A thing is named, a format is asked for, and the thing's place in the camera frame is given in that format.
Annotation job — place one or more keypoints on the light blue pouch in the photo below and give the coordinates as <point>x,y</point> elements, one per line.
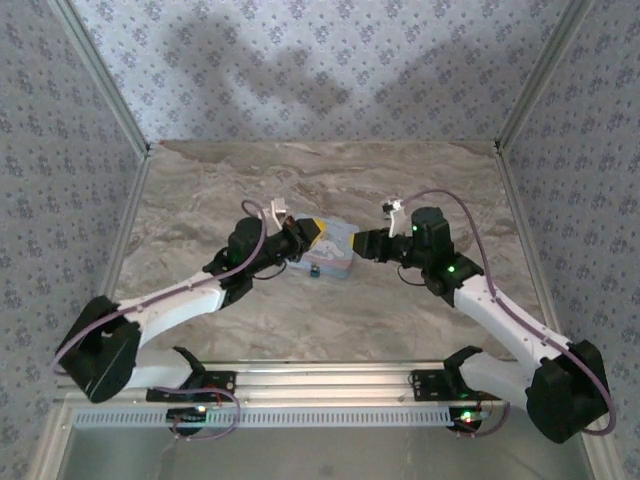
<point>336,249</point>

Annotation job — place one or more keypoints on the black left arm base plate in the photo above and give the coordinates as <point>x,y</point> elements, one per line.
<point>220,382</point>

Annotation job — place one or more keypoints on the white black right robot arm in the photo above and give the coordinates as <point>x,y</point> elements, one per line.
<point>492,310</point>

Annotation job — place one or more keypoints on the aluminium side rail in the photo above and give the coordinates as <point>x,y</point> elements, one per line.
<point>127,225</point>
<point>527,240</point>

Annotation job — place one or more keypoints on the small circuit board green light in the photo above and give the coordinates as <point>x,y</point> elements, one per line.
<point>467,417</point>
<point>187,414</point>

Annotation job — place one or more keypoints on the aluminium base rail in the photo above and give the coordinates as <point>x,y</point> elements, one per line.
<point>320,380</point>

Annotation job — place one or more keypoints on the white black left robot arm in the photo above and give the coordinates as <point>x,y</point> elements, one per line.
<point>170,305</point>

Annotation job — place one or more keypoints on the aluminium frame post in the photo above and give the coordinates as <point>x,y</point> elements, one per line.
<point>540,80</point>
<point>107,85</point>

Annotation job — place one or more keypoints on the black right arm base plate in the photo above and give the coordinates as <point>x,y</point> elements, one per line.
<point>427,385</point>

